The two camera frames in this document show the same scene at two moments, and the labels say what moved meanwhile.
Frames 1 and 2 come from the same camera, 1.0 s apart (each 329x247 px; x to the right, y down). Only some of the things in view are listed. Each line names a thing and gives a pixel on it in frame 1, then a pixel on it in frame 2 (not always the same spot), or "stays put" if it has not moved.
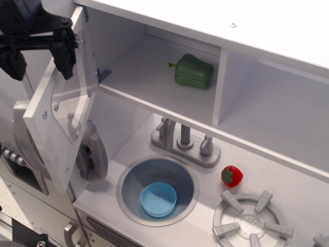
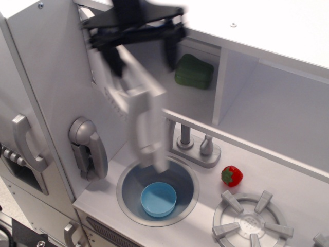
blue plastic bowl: x=158 y=199 stays put
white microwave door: x=56 y=119 to x=144 y=99
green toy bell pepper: x=191 y=71 stays put
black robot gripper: x=26 y=23 to x=130 y=22
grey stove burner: x=251 y=219 stays put
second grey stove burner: x=322 y=240 stays put
